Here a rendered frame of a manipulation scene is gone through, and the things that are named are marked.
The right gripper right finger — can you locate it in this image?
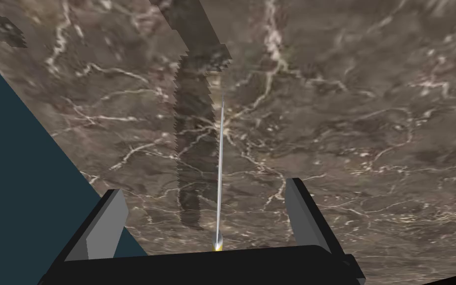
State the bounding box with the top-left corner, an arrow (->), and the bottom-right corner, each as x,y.
285,178 -> 347,255

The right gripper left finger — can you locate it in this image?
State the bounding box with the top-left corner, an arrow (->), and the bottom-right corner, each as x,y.
55,189 -> 130,263

